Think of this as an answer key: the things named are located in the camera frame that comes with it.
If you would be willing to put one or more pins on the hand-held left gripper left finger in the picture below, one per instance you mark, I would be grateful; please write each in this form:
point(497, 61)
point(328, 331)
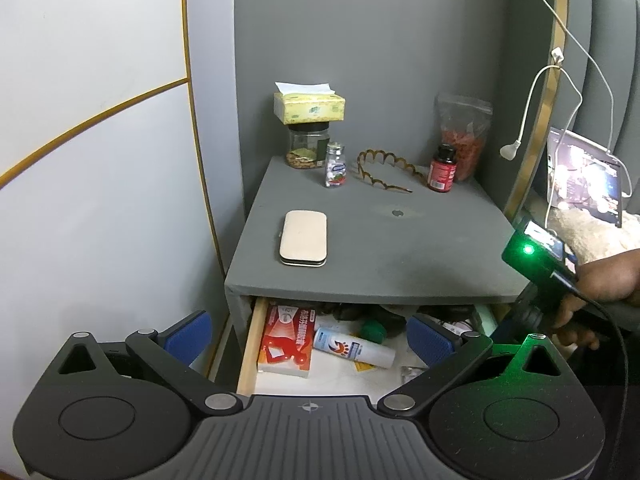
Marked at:
point(187, 337)

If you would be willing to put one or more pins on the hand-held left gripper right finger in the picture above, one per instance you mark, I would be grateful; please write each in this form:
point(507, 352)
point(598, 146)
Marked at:
point(430, 342)

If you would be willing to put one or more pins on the brown bottle with green cap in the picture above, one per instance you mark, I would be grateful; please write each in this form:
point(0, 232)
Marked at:
point(372, 331)

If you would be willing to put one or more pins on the white spray bottle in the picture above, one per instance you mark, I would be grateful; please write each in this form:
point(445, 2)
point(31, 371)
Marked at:
point(350, 346)

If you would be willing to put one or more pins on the grey drawer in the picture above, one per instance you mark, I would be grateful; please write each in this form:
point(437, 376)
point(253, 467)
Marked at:
point(300, 385)

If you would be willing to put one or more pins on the beige oval case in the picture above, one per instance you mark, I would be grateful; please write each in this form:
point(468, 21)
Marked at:
point(302, 235)

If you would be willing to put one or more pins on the person's right hand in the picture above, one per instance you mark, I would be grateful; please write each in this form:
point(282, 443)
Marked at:
point(610, 275)

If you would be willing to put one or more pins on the cream fluffy blanket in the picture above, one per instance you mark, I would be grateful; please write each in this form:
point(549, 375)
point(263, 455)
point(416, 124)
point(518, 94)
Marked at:
point(595, 237)

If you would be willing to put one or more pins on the small yellow sachet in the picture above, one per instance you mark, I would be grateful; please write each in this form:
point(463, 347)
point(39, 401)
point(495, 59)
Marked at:
point(363, 367)

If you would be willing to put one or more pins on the tablet with lit screen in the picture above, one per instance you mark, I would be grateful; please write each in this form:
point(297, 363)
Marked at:
point(585, 180)

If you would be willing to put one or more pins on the red and white medicine box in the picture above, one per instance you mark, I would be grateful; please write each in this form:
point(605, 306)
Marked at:
point(285, 340)

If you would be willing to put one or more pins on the grey nightstand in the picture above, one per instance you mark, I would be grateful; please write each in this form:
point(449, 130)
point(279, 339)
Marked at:
point(375, 240)

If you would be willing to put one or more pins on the red supplement bottle black cap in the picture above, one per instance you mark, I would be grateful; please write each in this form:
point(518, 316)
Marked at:
point(442, 172)

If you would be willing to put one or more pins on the clear bag of red berries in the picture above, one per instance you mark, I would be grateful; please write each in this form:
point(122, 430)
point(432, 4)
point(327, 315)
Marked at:
point(465, 135)

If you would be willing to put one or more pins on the brown scalloped headband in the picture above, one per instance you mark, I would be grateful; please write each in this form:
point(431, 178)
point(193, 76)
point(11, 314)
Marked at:
point(385, 184)

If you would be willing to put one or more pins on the small clear candy bottle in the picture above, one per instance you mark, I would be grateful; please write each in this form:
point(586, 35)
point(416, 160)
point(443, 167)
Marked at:
point(335, 172)

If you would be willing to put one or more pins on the clear jar with black lid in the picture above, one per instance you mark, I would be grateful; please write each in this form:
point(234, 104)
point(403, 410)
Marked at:
point(305, 147)

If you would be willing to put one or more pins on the grey headboard with gold trim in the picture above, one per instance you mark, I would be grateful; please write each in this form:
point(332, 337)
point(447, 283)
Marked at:
point(620, 35)

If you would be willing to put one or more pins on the yellow tissue box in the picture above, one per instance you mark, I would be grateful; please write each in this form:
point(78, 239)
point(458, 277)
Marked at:
point(310, 110)

